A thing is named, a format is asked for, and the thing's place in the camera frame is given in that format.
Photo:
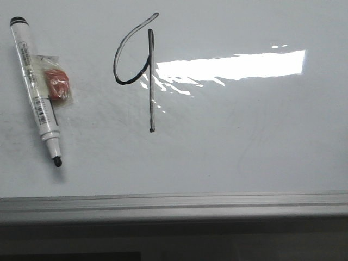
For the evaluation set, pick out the aluminium whiteboard frame edge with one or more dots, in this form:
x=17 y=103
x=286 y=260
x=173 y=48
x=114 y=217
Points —
x=149 y=208

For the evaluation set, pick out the red disc taped to marker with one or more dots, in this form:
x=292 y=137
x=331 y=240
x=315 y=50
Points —
x=52 y=79

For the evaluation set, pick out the white whiteboard marker black tip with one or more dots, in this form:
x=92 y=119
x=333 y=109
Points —
x=37 y=89

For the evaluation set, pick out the white whiteboard surface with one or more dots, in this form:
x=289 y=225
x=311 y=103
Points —
x=181 y=97

